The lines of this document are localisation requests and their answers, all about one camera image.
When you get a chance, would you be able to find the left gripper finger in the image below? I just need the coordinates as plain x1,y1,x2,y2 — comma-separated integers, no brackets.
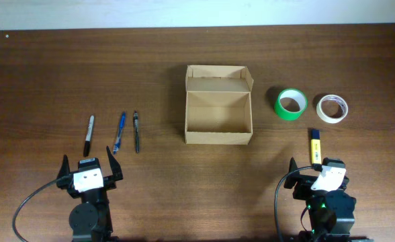
57,155,70,179
106,146,122,177

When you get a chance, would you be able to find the yellow highlighter marker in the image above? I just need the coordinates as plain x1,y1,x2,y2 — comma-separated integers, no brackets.
310,129,322,165

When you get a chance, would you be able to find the black and white marker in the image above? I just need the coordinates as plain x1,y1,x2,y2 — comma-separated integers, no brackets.
83,115,95,157

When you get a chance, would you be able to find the green tape roll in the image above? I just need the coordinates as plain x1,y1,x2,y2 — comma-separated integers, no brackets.
274,89,308,121

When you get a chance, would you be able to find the cream masking tape roll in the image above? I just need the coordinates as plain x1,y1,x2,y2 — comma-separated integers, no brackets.
316,94,349,124

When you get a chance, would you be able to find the brown cardboard box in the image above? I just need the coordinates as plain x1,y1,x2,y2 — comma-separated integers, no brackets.
185,65,254,145

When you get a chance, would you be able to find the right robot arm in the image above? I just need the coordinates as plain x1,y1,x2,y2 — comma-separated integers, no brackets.
283,158,370,242

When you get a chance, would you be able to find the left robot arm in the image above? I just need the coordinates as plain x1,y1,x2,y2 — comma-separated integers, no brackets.
56,148,123,242

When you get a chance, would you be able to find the blue ballpoint pen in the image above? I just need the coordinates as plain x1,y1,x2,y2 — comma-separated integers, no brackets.
113,112,126,154

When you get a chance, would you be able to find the black ballpoint pen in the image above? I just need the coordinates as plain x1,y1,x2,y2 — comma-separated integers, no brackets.
133,110,140,153

